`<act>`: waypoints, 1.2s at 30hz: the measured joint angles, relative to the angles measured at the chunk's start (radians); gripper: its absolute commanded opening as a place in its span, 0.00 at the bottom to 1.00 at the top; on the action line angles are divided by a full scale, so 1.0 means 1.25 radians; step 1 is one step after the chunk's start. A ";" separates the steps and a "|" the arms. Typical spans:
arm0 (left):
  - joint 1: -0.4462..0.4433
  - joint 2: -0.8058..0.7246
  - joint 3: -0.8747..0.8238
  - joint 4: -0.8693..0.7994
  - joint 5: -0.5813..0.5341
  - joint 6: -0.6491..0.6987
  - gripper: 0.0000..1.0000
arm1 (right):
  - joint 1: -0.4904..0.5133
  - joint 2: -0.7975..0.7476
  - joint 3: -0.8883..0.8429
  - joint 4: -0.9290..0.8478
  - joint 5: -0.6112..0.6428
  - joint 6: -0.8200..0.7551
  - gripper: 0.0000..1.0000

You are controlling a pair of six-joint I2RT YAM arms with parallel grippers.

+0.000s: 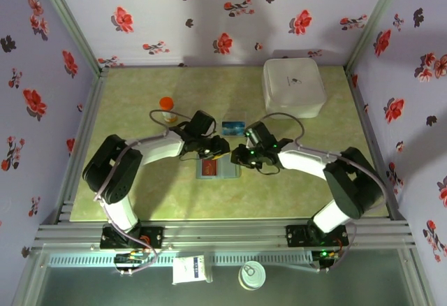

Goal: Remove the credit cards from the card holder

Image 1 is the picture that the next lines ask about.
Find white paper packet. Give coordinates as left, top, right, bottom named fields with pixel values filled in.
left=172, top=256, right=207, bottom=285

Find clear plastic card case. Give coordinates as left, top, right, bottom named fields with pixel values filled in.
left=195, top=157, right=242, bottom=180

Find white zip storage case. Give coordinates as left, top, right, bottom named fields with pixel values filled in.
left=262, top=57, right=328, bottom=120

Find grey slotted cable duct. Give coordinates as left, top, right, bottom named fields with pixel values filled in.
left=47, top=252, right=314, bottom=268

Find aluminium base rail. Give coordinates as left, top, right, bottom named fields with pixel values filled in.
left=33, top=217, right=417, bottom=251

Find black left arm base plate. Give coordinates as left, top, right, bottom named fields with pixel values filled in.
left=100, top=226, right=165, bottom=250

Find red credit card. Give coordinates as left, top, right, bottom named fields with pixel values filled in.
left=199, top=159, right=219, bottom=177

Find silver tin can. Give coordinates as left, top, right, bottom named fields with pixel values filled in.
left=237, top=261, right=267, bottom=291

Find orange pill bottle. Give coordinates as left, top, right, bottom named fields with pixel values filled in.
left=159, top=96, right=178, bottom=124

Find blue credit card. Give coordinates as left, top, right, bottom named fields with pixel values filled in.
left=221, top=120, right=247, bottom=136

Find aluminium corner post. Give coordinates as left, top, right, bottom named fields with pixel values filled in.
left=345, top=0, right=409, bottom=69
left=33, top=0, right=105, bottom=73

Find aluminium side rail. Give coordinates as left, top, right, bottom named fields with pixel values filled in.
left=344, top=64, right=408, bottom=221
left=52, top=67, right=110, bottom=225

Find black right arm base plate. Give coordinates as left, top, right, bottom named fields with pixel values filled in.
left=285, top=224, right=349, bottom=248

